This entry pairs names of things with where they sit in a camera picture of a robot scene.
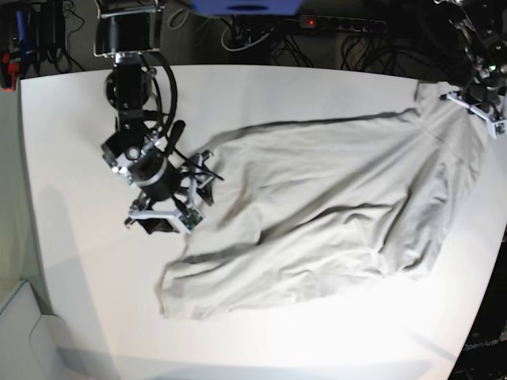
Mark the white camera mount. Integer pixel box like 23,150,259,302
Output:
439,91,506,139

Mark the blue box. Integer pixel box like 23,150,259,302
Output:
192,0,302,16

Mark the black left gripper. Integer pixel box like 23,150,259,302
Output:
463,61,506,107

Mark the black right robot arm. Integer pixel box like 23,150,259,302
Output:
93,1,185,207

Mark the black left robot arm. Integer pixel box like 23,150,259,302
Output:
436,1,506,105

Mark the black power strip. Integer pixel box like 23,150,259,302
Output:
299,15,387,33

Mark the beige t-shirt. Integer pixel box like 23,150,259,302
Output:
157,83,489,320

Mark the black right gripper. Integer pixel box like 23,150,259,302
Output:
101,132,184,202

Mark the red black tool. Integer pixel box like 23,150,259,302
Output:
0,51,20,92

